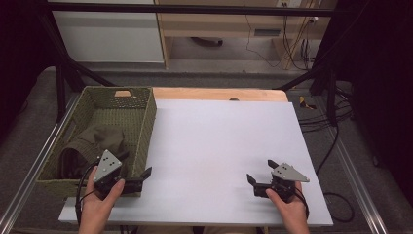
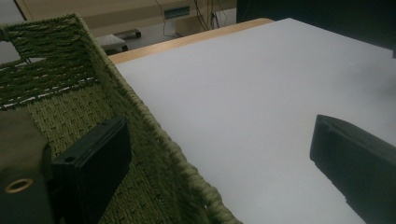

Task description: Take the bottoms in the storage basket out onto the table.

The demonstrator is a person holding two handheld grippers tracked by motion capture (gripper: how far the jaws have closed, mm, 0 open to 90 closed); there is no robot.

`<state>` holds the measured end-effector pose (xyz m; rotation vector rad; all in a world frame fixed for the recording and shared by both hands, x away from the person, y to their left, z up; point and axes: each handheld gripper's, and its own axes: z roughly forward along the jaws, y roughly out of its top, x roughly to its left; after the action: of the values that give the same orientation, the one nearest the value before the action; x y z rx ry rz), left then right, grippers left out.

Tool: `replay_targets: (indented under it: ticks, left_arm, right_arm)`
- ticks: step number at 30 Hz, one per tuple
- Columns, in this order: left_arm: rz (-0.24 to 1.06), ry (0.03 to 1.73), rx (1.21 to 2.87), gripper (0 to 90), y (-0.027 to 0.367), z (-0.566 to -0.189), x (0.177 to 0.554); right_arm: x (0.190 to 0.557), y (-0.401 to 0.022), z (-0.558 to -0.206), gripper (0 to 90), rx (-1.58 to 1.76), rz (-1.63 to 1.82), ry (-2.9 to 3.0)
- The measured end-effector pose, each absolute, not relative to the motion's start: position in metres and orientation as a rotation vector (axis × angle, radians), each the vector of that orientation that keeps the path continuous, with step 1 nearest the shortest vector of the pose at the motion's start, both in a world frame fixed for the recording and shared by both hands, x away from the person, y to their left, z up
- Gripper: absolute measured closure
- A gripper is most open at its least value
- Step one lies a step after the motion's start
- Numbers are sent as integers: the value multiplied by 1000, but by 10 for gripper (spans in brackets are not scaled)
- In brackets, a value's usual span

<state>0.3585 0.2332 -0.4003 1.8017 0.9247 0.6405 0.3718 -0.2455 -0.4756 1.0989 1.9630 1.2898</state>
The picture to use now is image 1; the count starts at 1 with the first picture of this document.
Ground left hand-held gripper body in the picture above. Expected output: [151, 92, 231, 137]
[93, 149, 144, 200]

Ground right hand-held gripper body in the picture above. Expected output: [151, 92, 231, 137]
[252, 162, 311, 205]

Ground olive green shorts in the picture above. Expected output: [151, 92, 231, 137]
[57, 124, 130, 180]

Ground olive green woven basket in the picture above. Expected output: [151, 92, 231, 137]
[36, 85, 158, 199]

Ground person's right hand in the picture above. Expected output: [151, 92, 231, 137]
[265, 181, 311, 226]

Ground person's left hand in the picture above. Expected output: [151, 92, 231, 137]
[79, 165, 127, 222]

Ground white board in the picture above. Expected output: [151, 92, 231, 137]
[57, 98, 334, 228]

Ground yellow and black tape piece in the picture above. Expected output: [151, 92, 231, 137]
[298, 95, 318, 111]

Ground wooden table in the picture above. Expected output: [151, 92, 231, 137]
[151, 86, 289, 103]

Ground white cabinet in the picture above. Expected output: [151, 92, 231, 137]
[48, 0, 166, 64]

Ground grey vent panel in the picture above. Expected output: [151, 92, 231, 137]
[253, 27, 282, 38]

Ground dark curtain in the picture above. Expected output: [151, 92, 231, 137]
[319, 0, 413, 209]
[0, 0, 53, 144]

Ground dark object under desk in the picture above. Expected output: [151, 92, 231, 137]
[190, 36, 224, 48]

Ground light wooden desk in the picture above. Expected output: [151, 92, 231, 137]
[153, 0, 339, 71]

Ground right hand-held gripper black cable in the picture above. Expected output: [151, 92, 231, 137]
[292, 186, 311, 219]

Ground hand-held gripper black cable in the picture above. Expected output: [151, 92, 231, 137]
[74, 161, 100, 226]
[292, 186, 311, 219]

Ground left hand-held gripper black cable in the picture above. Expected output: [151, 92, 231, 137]
[74, 161, 100, 226]

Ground looped black floor cable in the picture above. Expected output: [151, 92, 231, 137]
[315, 125, 356, 224]

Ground aluminium rail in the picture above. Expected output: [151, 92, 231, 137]
[0, 93, 82, 234]
[324, 125, 390, 234]

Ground bundle of black floor cables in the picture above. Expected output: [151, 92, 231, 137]
[297, 85, 356, 134]

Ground black metal frame stand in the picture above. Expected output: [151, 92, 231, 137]
[277, 62, 339, 128]
[38, 13, 116, 124]

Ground thin black hanging cable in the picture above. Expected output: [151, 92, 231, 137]
[243, 0, 282, 68]

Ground bundle of hanging cables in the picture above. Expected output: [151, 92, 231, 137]
[282, 14, 319, 72]

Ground black metal frame bar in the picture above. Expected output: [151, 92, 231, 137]
[48, 2, 336, 18]

